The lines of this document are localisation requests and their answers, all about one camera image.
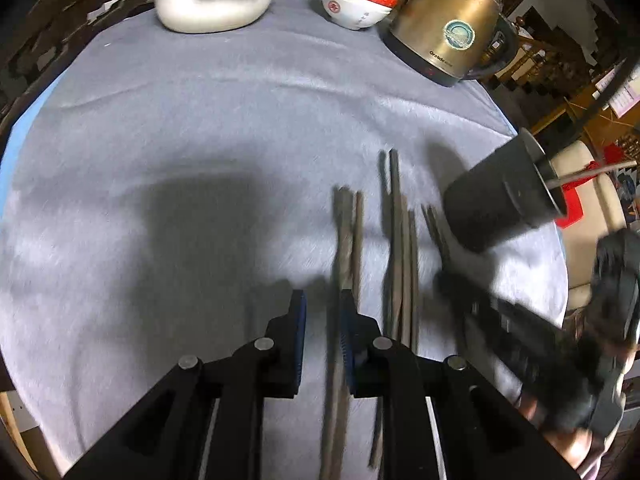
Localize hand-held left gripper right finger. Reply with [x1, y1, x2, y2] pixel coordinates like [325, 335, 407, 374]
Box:
[339, 289, 581, 480]

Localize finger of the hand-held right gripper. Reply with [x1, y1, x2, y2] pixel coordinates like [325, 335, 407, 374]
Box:
[435, 270, 596, 376]

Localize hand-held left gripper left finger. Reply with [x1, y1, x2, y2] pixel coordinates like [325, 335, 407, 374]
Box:
[62, 289, 308, 480]

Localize black perforated utensil holder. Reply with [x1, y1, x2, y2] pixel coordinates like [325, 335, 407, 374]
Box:
[442, 127, 569, 254]

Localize dark wooden chopstick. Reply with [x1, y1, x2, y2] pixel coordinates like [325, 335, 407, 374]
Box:
[319, 186, 352, 480]
[545, 159, 639, 192]

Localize bunch of dark chopsticks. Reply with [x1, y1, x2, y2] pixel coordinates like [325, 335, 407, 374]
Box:
[367, 148, 453, 468]

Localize person's right hand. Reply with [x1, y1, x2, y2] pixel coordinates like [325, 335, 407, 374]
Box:
[542, 427, 608, 478]

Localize cream chair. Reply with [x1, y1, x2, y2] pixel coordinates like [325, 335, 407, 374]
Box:
[542, 139, 628, 311]

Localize grey tablecloth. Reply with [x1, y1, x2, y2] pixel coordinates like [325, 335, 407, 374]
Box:
[0, 0, 569, 480]

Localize wooden staircase railing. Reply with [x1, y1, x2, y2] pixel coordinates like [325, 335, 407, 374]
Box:
[495, 5, 601, 111]

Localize brass electric kettle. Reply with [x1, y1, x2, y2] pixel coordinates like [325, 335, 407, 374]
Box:
[379, 0, 519, 89]

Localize white bowl with red print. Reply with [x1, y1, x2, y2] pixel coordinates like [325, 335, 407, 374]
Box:
[322, 0, 392, 31]

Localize blue table cover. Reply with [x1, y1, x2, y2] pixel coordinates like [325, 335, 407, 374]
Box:
[0, 72, 68, 191]

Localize carved wooden sideboard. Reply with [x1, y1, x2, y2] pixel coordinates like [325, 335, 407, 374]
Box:
[0, 0, 156, 126]

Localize wall calendar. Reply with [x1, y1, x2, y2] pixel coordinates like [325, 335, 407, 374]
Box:
[596, 64, 640, 117]

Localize black cable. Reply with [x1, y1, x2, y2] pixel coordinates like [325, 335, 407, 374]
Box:
[574, 55, 640, 133]

